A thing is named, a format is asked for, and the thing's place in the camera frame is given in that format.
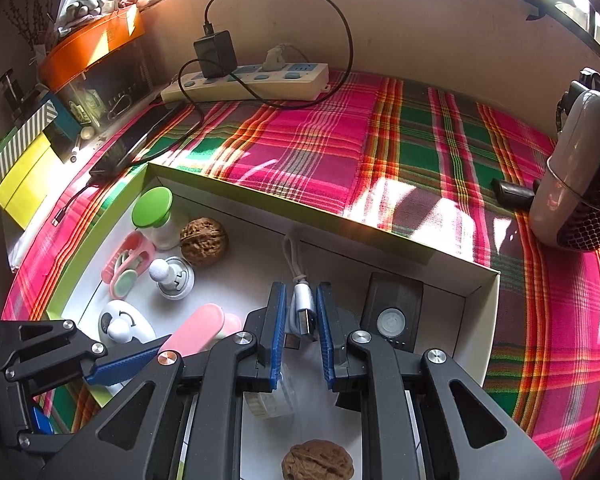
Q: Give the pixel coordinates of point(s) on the white round jar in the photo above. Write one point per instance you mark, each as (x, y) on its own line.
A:
(270, 402)

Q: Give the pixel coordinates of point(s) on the yellow box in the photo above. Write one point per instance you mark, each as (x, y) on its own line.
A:
(25, 180)

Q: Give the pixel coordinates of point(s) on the black phone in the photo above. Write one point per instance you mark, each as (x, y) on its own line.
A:
(130, 145)

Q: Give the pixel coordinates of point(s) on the black charger adapter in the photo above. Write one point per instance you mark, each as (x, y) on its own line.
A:
(215, 52)

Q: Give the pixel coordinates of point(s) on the orange tray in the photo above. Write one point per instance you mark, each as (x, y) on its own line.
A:
(90, 50)

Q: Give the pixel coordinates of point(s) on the green capped white massager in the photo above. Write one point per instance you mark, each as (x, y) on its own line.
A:
(152, 207)

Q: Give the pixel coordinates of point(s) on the black power bank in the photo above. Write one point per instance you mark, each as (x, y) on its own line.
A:
(392, 310)

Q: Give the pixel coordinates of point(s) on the brown walnut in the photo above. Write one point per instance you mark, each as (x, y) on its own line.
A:
(203, 241)
(317, 462)

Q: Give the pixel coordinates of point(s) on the pink mint clip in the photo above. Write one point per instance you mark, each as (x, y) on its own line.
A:
(125, 270)

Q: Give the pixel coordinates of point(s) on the green white cardboard box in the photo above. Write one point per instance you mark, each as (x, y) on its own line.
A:
(240, 220)

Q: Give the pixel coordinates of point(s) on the white black fan heater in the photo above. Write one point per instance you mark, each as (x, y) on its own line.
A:
(575, 175)

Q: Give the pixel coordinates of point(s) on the green printed card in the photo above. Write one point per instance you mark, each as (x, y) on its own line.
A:
(90, 105)

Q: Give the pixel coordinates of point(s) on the green white striped box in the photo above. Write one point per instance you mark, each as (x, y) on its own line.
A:
(25, 132)

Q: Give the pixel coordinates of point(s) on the white plug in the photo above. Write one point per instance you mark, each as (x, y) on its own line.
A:
(275, 60)

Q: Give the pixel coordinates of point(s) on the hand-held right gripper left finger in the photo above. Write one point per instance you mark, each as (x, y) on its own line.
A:
(279, 330)

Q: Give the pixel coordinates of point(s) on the pink oval case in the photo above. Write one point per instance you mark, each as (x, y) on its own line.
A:
(195, 330)

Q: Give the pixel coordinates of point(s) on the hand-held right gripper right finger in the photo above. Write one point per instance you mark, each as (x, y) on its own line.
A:
(325, 330)

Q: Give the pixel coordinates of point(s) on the small white knob massager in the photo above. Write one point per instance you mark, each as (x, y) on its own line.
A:
(172, 280)

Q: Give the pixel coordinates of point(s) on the dried twig bunch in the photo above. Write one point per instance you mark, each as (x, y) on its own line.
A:
(30, 20)

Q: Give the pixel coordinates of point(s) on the white power strip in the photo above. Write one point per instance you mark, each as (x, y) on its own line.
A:
(280, 85)

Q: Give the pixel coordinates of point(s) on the dark glass jar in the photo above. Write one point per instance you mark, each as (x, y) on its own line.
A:
(11, 91)

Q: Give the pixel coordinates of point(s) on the panda shaped massager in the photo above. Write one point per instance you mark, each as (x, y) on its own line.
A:
(132, 317)

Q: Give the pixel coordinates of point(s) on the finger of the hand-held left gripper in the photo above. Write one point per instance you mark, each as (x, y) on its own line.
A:
(42, 420)
(117, 364)

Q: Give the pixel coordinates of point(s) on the small black box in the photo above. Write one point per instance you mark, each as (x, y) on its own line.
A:
(512, 193)

